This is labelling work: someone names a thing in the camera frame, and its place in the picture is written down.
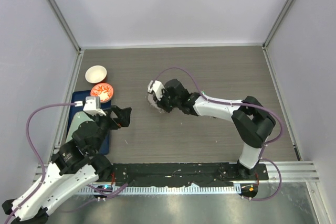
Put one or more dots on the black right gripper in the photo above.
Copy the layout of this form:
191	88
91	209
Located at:
160	103

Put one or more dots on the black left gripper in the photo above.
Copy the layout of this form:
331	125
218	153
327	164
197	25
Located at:
124	115

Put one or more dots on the metal disc with keyrings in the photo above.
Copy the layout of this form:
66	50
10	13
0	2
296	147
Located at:
153	103

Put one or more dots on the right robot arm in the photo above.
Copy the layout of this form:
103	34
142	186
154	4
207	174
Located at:
252	123

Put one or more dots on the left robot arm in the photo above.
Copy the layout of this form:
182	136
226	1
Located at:
77	164

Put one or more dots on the orange floral patterned bowl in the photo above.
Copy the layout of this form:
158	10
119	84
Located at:
104	91

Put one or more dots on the light green rectangular plate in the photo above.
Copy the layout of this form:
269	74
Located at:
77	119

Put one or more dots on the dark blue tray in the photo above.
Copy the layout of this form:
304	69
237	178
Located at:
80	96

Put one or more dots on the white bowl red outside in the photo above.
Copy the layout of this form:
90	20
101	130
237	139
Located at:
95	74

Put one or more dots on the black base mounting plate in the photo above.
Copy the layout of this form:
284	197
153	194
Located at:
182	174

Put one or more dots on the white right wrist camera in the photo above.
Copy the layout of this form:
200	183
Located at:
155	90

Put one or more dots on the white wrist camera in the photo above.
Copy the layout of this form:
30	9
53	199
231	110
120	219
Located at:
155	90
92	106

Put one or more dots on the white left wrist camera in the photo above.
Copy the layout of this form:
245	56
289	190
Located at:
92	106

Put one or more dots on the white slotted cable duct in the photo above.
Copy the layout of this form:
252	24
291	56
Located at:
191	190

